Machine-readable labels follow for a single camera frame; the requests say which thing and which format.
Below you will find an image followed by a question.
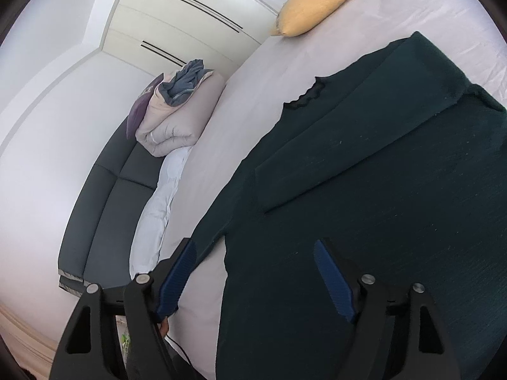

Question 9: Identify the cream wardrobe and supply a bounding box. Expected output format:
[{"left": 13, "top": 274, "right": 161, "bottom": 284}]
[{"left": 99, "top": 0, "right": 305, "bottom": 84}]

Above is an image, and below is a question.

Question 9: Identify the blue grey cloth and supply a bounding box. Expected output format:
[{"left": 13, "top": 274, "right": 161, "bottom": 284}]
[{"left": 159, "top": 59, "right": 215, "bottom": 107}]

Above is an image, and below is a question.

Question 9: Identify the white bed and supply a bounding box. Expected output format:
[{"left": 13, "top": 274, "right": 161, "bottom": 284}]
[{"left": 158, "top": 0, "right": 507, "bottom": 380}]

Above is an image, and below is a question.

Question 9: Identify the yellow pillow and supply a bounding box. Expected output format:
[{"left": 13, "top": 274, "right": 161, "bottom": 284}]
[{"left": 270, "top": 0, "right": 361, "bottom": 37}]

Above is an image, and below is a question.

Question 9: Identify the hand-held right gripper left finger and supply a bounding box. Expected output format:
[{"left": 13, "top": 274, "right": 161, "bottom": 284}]
[{"left": 50, "top": 238, "right": 198, "bottom": 380}]

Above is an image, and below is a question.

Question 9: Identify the dark green sweater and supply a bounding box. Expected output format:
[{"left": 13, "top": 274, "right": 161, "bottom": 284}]
[{"left": 189, "top": 31, "right": 507, "bottom": 380}]

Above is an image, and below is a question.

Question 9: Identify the dark grey sofa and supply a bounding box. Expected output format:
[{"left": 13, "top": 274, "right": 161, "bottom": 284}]
[{"left": 58, "top": 117, "right": 161, "bottom": 297}]

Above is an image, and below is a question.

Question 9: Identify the folded beige duvet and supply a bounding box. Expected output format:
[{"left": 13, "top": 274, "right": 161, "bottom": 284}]
[{"left": 135, "top": 70, "right": 226, "bottom": 158}]

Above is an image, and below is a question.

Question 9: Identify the black cable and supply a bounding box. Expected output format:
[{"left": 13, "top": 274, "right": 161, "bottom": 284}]
[{"left": 164, "top": 334, "right": 199, "bottom": 372}]

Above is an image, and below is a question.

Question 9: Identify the purple pillow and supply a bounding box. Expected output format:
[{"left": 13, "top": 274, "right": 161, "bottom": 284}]
[{"left": 126, "top": 73, "right": 164, "bottom": 140}]

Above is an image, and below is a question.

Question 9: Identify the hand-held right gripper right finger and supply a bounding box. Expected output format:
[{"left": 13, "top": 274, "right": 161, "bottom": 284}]
[{"left": 313, "top": 238, "right": 462, "bottom": 380}]

